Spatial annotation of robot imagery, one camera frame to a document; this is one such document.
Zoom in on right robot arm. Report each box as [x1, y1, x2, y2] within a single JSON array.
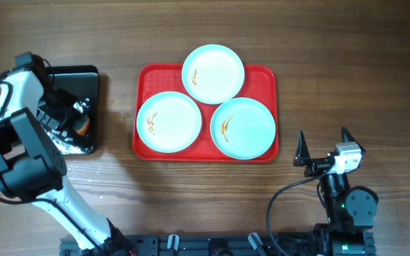
[[293, 127, 379, 256]]

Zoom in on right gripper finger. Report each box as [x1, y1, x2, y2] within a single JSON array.
[[293, 131, 311, 167], [341, 126, 366, 154]]

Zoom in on green and orange sponge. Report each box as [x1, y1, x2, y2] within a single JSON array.
[[73, 115, 90, 136]]

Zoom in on light blue plate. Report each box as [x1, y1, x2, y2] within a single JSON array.
[[136, 91, 202, 153], [181, 44, 245, 105], [209, 97, 276, 160]]

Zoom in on black rectangular tray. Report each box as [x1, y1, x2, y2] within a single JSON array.
[[41, 65, 100, 155]]

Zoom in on red plastic tray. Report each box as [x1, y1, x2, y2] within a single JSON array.
[[132, 63, 278, 162]]

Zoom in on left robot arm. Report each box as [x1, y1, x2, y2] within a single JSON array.
[[0, 52, 137, 255]]

